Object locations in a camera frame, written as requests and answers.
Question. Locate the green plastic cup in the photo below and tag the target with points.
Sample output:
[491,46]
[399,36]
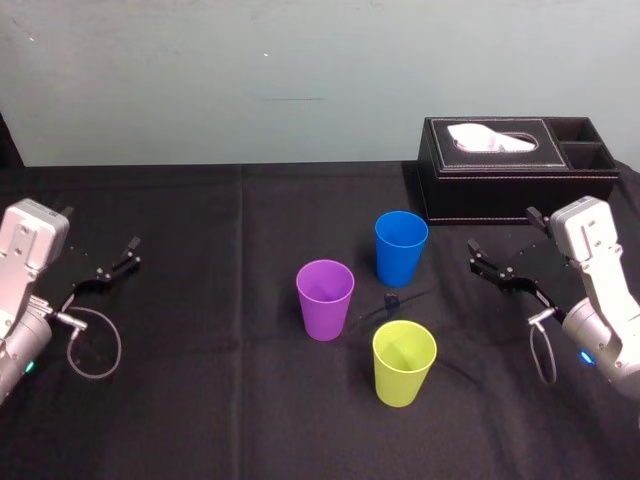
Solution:
[400,385]

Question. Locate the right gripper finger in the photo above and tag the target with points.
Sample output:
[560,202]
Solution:
[492,270]
[536,216]

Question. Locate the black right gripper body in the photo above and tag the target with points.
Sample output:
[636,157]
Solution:
[550,275]

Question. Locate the black leather tissue box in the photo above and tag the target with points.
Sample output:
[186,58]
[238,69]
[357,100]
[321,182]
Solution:
[500,190]

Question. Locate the black upright panel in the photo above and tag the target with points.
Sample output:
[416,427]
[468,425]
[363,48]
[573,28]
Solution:
[10,145]

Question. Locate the black table cloth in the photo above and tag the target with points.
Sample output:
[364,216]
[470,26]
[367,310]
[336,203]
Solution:
[200,410]

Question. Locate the purple plastic cup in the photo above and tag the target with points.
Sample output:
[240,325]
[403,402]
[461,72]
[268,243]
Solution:
[322,315]

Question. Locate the white tissue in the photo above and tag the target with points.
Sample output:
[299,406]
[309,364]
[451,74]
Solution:
[480,136]

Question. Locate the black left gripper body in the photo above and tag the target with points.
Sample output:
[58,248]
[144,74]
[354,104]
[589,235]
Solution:
[67,272]

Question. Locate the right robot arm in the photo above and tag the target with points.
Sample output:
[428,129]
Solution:
[595,280]

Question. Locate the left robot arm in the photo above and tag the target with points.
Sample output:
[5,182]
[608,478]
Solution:
[25,260]

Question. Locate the blue plastic cup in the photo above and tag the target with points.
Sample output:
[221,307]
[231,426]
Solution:
[397,260]

